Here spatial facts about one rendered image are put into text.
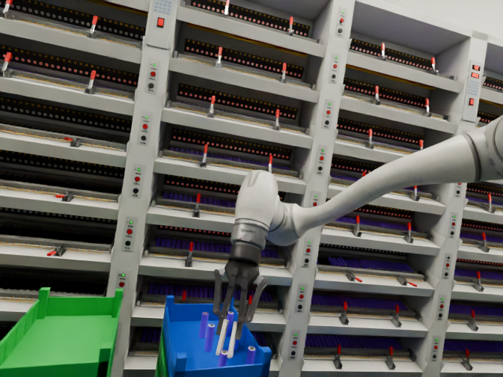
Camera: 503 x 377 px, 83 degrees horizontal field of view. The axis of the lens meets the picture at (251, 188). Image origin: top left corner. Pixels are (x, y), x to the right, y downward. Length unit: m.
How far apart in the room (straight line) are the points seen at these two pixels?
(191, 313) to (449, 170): 0.75
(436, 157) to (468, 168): 0.06
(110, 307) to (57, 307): 0.13
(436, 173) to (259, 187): 0.38
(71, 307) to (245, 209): 0.55
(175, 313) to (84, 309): 0.25
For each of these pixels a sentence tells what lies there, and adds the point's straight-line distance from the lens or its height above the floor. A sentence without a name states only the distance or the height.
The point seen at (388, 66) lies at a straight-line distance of 1.48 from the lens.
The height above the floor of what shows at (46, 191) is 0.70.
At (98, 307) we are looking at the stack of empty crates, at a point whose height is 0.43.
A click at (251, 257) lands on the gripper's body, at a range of 0.68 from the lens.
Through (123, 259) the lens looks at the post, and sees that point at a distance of 1.16.
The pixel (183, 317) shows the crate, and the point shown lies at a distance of 0.94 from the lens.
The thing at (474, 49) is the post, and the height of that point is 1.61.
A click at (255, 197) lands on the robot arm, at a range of 0.70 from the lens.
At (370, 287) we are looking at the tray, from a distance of 1.42.
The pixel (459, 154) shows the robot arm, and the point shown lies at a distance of 0.67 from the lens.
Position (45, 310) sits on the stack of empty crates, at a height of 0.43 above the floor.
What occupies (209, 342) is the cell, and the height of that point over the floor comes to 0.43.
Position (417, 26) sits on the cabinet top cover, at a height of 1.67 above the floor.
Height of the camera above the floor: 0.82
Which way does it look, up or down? level
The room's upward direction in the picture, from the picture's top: 8 degrees clockwise
